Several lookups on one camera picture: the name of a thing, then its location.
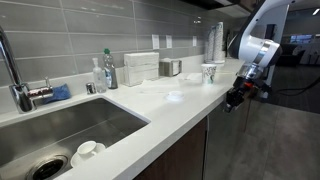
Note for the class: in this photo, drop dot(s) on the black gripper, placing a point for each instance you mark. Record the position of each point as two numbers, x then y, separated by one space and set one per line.
242 88

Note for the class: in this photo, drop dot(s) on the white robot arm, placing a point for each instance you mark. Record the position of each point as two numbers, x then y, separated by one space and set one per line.
257 54

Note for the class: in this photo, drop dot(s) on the stainless steel dishwasher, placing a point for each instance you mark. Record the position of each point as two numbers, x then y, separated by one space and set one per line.
224 132

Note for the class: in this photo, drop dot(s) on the chrome countertop button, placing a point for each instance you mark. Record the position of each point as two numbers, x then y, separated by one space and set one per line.
90 87

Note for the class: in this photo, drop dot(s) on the white patterned paper cup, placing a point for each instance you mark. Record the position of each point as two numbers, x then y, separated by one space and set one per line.
208 73

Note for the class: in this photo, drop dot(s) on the white crumpled paper napkin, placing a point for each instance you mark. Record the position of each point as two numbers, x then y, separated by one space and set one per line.
190 77

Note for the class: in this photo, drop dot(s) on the right stack of paper cups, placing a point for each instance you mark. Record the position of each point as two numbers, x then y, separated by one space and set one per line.
218 53

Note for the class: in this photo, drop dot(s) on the stack of paper cups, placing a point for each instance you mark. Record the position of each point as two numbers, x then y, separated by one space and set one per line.
210 45
218 53

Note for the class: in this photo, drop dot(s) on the left stack of paper cups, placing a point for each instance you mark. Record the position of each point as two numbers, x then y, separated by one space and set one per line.
210 45

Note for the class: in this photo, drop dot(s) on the dark wood cabinet door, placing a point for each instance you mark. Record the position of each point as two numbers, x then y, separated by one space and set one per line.
183 160

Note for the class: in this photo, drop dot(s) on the metal napkin holder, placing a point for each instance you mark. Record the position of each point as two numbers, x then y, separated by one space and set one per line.
170 67

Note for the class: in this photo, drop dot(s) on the white paper towel stack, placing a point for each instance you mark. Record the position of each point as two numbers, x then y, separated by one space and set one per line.
140 66

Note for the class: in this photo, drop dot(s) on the green capped dish soap bottle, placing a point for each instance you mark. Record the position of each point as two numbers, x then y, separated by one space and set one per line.
110 70

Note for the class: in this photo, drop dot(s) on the clear soap pump bottle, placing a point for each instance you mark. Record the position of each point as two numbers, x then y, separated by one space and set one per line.
99 77

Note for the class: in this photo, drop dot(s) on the white cup in sink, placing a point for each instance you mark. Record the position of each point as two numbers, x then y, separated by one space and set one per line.
87 148

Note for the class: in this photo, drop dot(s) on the white saucer in sink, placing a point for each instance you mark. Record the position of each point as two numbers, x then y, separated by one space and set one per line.
77 159

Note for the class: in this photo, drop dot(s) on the blue sponge cloth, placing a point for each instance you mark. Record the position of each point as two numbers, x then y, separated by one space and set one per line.
59 93

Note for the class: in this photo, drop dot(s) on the stainless steel sink basin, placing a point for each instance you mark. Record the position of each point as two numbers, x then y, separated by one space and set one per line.
25 144

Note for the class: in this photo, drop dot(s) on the black sink drain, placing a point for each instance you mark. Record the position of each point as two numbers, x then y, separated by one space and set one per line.
47 168

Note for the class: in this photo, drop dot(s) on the chrome kitchen faucet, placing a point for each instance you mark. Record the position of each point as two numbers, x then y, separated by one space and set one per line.
23 96

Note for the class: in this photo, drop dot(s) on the white wall outlet right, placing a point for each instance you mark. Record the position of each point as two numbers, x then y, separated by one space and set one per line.
194 41

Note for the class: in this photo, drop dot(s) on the white wall outlet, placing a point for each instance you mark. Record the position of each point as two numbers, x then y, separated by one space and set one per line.
194 41
168 41
155 41

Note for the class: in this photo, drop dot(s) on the white wall outlet middle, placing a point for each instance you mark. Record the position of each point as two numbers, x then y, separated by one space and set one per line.
168 41

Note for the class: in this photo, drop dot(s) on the white wall outlet left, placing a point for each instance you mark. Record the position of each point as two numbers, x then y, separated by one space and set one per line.
155 41

